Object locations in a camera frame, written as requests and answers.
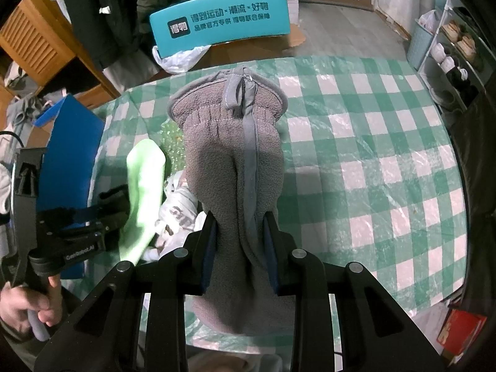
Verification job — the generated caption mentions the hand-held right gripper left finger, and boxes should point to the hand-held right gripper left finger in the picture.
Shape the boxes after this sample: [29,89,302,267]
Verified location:
[34,211,218,372]

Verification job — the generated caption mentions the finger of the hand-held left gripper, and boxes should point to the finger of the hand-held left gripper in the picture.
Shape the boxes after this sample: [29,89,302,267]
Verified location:
[101,222,130,250]
[58,189,131,228]

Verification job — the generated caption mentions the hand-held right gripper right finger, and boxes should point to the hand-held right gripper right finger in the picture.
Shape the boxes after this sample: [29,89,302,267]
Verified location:
[263,211,446,372]

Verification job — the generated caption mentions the light green sock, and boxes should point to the light green sock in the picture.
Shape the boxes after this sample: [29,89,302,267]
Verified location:
[118,139,168,265]

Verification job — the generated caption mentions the grey fleece glove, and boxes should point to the grey fleece glove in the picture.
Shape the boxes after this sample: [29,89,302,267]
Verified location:
[167,65,289,336]

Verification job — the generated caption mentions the person's left hand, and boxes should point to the person's left hand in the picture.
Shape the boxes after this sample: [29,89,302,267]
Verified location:
[0,274,64,332]

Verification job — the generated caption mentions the white printed cloth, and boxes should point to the white printed cloth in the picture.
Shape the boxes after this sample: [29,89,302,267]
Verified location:
[140,170,207,263]

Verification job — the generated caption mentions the blue cardboard box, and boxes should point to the blue cardboard box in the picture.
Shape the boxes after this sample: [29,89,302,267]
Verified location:
[26,95,106,280]

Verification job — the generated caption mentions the green dotted sock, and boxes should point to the green dotted sock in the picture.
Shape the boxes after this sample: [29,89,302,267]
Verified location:
[160,121,187,181]

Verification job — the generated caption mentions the grey clothing pile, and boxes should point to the grey clothing pile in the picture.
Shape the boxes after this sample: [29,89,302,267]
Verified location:
[0,62,59,128]

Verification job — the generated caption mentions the wooden cabinet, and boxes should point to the wooden cabinet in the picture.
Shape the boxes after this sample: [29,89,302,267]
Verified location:
[0,0,122,104]

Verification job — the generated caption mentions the black jacket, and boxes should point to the black jacket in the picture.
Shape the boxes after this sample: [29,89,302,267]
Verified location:
[58,0,156,71]

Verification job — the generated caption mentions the red box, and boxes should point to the red box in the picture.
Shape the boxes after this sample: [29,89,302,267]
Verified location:
[437,308,487,356]

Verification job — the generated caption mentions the brown cardboard box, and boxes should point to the brown cardboard box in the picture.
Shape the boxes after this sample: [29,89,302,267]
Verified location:
[209,23,308,53]

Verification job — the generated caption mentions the teal printed box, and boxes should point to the teal printed box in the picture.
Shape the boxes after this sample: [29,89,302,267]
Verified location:
[149,0,292,56]

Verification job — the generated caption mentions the light blue bin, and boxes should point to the light blue bin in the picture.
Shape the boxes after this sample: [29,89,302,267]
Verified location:
[405,19,437,71]

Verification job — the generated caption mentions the white shoes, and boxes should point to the white shoes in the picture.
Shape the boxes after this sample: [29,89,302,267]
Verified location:
[431,42,457,73]

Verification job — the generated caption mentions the small white plastic bag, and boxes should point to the small white plastic bag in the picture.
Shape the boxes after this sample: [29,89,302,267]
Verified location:
[418,9,441,34]

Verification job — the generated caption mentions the beige shoes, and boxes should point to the beige shoes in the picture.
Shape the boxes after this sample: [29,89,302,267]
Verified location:
[442,21,478,62]

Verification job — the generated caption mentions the white shoe rack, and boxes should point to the white shoe rack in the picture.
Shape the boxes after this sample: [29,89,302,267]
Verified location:
[416,0,489,114]

